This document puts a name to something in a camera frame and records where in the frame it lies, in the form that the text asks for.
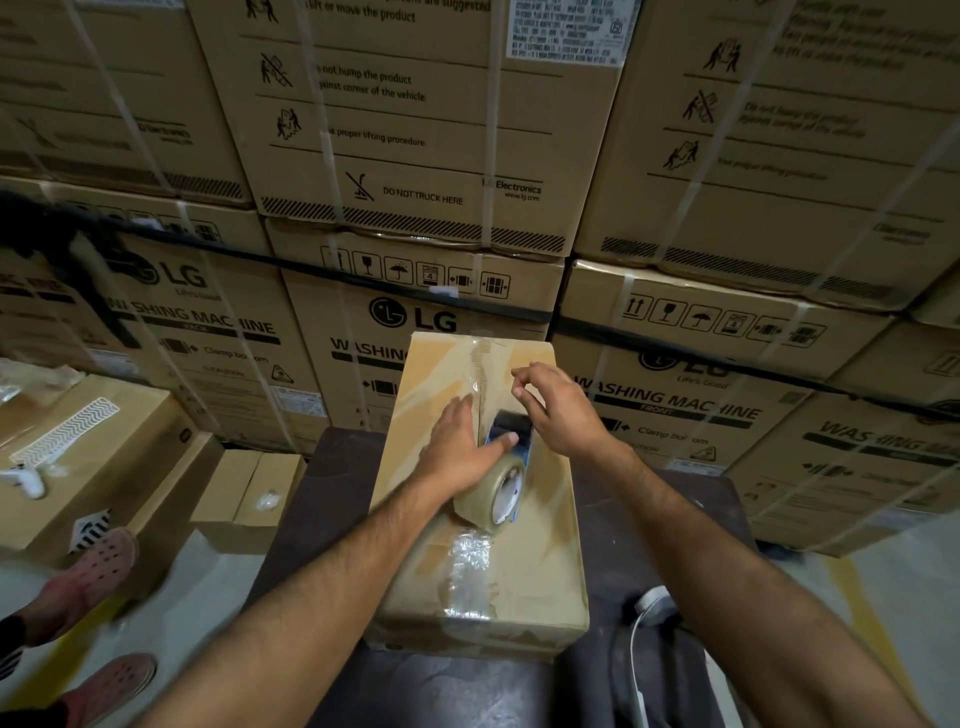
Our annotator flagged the person's left hand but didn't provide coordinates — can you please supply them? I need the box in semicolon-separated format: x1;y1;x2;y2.
408;393;520;519

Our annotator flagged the person's right hand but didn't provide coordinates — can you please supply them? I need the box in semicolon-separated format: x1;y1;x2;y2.
511;361;628;470

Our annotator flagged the clear tape roll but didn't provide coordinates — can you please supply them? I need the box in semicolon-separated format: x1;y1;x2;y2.
453;449;528;535

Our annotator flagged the brown taped cardboard box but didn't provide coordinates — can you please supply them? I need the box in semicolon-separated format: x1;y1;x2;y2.
363;332;590;661

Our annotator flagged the person's left forearm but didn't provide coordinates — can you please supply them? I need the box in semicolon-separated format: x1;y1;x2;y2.
138;476;459;728

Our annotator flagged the person's right forearm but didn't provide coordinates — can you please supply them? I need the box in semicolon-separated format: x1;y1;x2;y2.
592;442;931;728

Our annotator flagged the small plain cardboard box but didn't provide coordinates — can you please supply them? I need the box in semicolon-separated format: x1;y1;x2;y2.
189;448;307;556

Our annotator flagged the cardboard box with arrow label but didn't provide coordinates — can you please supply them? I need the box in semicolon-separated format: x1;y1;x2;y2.
67;431;226;601

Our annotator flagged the cardboard box with zigzag print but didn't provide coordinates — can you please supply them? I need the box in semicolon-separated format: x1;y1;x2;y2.
0;373;196;560

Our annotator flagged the plain brown cardboard box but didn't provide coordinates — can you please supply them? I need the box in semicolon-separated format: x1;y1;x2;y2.
0;374;76;451

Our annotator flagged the white VR headset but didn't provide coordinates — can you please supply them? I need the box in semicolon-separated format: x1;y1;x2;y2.
628;584;680;728

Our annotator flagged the stack of large printed cartons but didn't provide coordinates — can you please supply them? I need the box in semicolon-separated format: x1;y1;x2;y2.
0;0;960;560

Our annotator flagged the clear plastic bag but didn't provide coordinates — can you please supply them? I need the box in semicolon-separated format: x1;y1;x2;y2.
0;358;85;406

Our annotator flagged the white handheld controller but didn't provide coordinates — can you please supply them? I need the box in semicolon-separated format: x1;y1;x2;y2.
0;464;48;500

